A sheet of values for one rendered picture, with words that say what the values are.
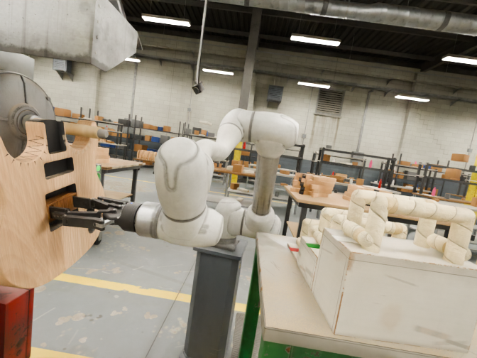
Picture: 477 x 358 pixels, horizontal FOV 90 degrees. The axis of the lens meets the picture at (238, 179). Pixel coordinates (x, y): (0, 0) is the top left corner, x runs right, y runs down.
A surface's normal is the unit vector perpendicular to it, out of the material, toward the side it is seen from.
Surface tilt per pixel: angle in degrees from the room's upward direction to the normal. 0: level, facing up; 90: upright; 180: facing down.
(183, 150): 41
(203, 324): 90
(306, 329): 0
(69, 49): 90
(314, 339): 90
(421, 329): 90
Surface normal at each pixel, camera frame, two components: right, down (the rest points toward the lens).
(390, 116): -0.05, 0.11
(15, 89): 1.00, 0.03
